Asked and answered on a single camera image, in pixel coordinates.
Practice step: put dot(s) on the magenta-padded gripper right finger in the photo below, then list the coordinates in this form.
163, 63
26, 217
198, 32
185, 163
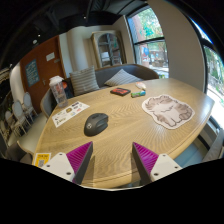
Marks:
164, 166

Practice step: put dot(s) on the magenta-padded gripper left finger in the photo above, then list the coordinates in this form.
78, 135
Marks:
56, 164

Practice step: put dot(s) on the black computer mouse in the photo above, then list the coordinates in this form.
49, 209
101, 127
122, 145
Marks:
96, 124

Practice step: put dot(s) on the cat-shaped grey mouse pad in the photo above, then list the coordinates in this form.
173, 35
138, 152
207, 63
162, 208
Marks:
168, 111

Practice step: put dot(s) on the yellow code sticker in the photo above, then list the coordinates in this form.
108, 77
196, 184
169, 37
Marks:
42, 159

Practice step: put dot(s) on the grey chair with wood rim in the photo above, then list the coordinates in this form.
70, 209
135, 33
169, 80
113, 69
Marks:
24, 148

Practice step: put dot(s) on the white sticker sheet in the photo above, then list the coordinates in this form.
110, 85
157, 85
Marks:
70, 112

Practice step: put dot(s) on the group of white chairs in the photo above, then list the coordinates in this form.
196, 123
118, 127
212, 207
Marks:
20, 111

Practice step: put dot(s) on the clear shaker bottle white lid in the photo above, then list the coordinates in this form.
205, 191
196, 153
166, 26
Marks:
59, 93

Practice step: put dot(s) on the black bag with orange item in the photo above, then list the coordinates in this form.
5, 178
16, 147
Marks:
69, 90

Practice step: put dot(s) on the small white tube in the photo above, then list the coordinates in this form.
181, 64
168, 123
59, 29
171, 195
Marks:
141, 85

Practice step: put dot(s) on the black and red flat box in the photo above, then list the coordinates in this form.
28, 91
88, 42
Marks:
120, 91

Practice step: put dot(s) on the striped square cushion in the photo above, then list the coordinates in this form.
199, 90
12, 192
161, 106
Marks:
84, 81

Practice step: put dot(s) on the brown wooden door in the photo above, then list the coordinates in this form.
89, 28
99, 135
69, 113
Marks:
48, 73

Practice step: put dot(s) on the blue poster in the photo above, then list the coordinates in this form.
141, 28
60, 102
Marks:
32, 72

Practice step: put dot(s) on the striped flat cushion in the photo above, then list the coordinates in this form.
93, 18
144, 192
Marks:
122, 78

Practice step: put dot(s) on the grey curved sofa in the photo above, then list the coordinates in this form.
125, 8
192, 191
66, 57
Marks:
106, 75

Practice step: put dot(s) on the white paper sign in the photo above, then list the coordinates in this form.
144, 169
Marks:
50, 56

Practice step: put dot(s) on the arched wooden shelf cabinet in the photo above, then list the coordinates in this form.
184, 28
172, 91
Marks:
107, 50

